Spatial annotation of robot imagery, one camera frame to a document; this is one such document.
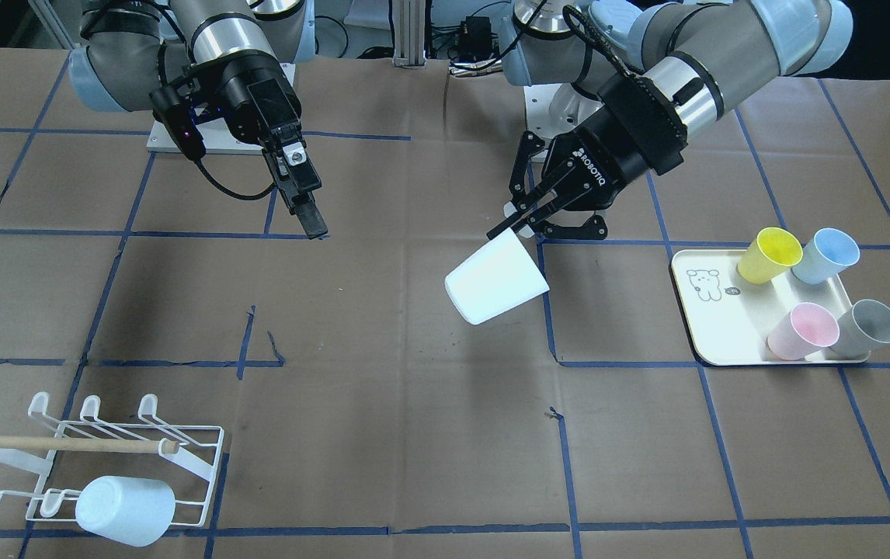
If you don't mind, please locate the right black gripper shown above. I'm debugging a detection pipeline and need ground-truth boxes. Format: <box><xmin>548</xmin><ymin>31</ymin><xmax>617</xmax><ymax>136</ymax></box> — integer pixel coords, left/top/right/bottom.
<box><xmin>204</xmin><ymin>50</ymin><xmax>329</xmax><ymax>238</ymax></box>

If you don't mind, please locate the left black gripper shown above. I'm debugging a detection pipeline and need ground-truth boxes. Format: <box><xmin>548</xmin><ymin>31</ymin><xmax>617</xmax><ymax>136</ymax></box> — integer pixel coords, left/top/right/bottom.
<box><xmin>487</xmin><ymin>105</ymin><xmax>683</xmax><ymax>240</ymax></box>

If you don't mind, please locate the pale green plastic cup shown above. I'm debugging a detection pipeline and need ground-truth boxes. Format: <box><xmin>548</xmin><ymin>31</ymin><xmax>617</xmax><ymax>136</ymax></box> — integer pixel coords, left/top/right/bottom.
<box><xmin>444</xmin><ymin>229</ymin><xmax>549</xmax><ymax>325</ymax></box>

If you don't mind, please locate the light blue plastic cup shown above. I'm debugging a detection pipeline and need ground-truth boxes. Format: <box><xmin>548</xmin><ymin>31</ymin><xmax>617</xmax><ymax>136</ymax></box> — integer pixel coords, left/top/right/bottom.
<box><xmin>75</xmin><ymin>475</ymin><xmax>176</xmax><ymax>547</ymax></box>

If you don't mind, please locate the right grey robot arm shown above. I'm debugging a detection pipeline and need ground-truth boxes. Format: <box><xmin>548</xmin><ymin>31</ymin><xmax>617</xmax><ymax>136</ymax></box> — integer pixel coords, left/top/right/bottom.
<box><xmin>69</xmin><ymin>1</ymin><xmax>328</xmax><ymax>238</ymax></box>

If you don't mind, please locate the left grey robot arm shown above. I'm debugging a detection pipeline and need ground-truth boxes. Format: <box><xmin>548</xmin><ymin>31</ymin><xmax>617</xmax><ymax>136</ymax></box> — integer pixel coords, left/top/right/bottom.
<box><xmin>488</xmin><ymin>1</ymin><xmax>853</xmax><ymax>240</ymax></box>

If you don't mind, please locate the yellow plastic cup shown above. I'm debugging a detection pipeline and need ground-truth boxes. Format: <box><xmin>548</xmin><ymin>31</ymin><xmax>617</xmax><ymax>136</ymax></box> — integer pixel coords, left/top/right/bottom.
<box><xmin>736</xmin><ymin>227</ymin><xmax>803</xmax><ymax>284</ymax></box>

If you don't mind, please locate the pink plastic cup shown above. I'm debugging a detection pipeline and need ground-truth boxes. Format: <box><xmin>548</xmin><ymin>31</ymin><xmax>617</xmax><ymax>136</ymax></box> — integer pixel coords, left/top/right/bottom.
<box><xmin>766</xmin><ymin>302</ymin><xmax>840</xmax><ymax>360</ymax></box>

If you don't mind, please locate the grey plastic cup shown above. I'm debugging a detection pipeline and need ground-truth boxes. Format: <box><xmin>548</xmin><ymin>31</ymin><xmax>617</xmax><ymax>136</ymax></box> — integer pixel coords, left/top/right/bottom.
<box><xmin>829</xmin><ymin>300</ymin><xmax>890</xmax><ymax>359</ymax></box>

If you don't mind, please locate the cream plastic tray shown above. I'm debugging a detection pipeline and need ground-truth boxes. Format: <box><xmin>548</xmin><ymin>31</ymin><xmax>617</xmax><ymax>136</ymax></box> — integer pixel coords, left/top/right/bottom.
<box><xmin>671</xmin><ymin>248</ymin><xmax>853</xmax><ymax>366</ymax></box>

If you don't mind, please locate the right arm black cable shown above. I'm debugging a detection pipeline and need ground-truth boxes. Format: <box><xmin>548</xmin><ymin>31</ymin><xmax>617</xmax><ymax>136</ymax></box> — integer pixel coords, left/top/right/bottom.
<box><xmin>196</xmin><ymin>151</ymin><xmax>279</xmax><ymax>203</ymax></box>

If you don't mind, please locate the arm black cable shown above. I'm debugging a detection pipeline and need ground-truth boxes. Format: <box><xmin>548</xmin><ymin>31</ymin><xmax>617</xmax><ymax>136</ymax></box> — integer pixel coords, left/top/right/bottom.
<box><xmin>561</xmin><ymin>4</ymin><xmax>648</xmax><ymax>78</ymax></box>
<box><xmin>196</xmin><ymin>151</ymin><xmax>279</xmax><ymax>203</ymax></box>

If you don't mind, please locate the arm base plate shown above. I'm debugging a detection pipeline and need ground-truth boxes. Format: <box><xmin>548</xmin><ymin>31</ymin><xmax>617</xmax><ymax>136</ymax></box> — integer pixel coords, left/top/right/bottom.
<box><xmin>145</xmin><ymin>116</ymin><xmax>259</xmax><ymax>155</ymax></box>
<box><xmin>522</xmin><ymin>84</ymin><xmax>603</xmax><ymax>141</ymax></box>

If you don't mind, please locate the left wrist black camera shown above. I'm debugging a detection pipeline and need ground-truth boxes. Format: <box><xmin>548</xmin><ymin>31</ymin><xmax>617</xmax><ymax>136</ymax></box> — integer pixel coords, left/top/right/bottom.
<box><xmin>597</xmin><ymin>74</ymin><xmax>689</xmax><ymax>160</ymax></box>

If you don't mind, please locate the wrist black camera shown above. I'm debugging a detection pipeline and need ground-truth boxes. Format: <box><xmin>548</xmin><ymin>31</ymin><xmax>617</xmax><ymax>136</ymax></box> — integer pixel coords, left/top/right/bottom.
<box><xmin>597</xmin><ymin>74</ymin><xmax>689</xmax><ymax>160</ymax></box>
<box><xmin>149</xmin><ymin>81</ymin><xmax>207</xmax><ymax>162</ymax></box>

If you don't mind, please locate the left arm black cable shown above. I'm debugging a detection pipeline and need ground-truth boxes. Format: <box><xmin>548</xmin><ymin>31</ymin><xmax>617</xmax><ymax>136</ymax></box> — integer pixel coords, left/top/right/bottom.
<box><xmin>561</xmin><ymin>4</ymin><xmax>648</xmax><ymax>78</ymax></box>

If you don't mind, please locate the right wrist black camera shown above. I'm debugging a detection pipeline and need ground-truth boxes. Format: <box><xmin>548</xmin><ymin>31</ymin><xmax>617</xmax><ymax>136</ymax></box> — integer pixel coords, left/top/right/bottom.
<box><xmin>149</xmin><ymin>81</ymin><xmax>207</xmax><ymax>162</ymax></box>

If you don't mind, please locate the aluminium frame post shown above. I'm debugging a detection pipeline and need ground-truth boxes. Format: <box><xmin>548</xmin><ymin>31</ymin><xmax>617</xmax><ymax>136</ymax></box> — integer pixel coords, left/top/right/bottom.
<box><xmin>388</xmin><ymin>0</ymin><xmax>432</xmax><ymax>68</ymax></box>

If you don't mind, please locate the white wire cup rack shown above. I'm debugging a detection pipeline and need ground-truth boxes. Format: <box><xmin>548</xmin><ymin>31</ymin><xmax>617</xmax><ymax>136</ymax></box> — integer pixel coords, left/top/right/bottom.
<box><xmin>0</xmin><ymin>392</ymin><xmax>225</xmax><ymax>536</ymax></box>

